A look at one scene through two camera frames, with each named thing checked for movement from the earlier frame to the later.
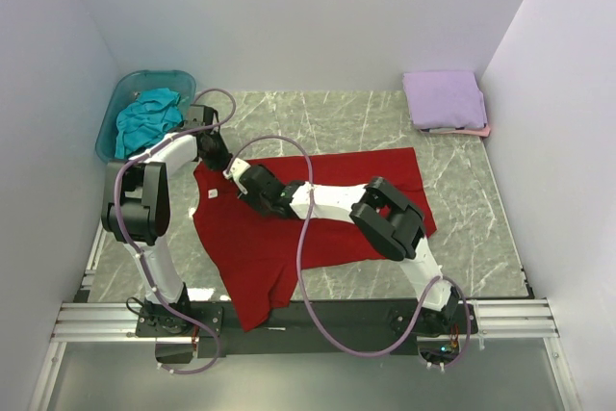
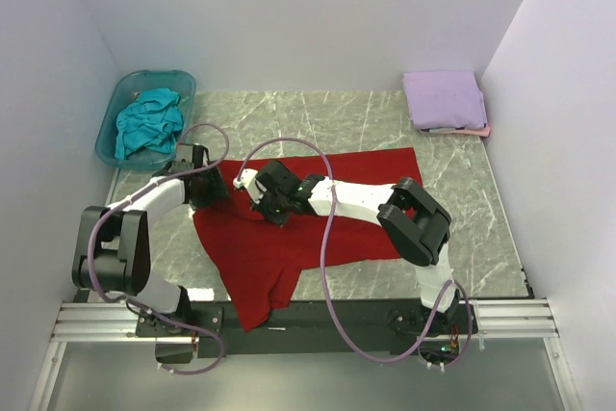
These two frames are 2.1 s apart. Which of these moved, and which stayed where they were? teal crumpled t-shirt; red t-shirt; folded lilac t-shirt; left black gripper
Moved: left black gripper
Stayed: red t-shirt; teal crumpled t-shirt; folded lilac t-shirt
